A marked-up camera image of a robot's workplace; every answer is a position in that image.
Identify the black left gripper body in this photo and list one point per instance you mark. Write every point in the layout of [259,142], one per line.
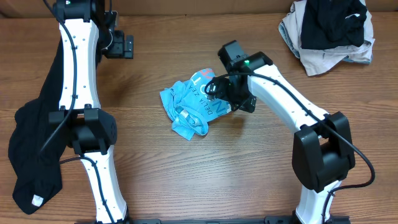
[125,46]

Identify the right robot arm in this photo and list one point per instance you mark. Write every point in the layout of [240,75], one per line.
[321,156]

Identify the beige garment in pile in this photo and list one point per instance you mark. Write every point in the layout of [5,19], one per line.
[295,18]

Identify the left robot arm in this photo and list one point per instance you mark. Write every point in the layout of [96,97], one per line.
[89,32]

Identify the black garment on left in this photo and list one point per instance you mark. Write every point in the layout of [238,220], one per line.
[38,173]

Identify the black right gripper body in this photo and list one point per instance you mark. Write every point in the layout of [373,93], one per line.
[216,89]

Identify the light blue printed t-shirt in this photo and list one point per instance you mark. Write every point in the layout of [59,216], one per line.
[187,105]

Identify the grey-blue garment under pile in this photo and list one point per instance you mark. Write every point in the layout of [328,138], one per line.
[349,53]

